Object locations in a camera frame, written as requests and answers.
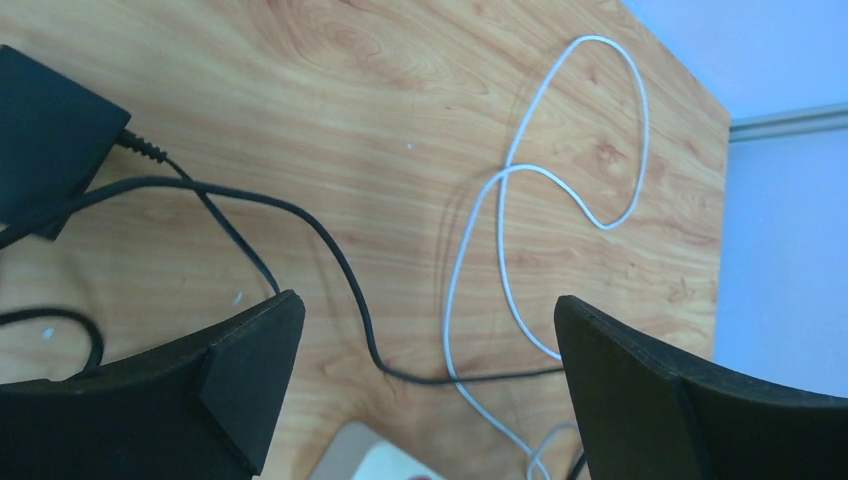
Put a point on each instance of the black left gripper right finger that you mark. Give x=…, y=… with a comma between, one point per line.
x=649, y=410

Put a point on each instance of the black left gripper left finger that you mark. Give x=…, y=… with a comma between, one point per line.
x=204, y=406

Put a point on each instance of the black plug adapter with cord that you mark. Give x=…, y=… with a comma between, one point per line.
x=151, y=265

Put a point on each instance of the white red power strip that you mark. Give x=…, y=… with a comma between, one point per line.
x=359, y=453

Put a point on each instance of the small black adapter with cable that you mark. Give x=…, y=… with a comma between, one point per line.
x=55, y=136

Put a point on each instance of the aluminium frame rail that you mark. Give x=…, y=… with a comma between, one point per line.
x=789, y=123

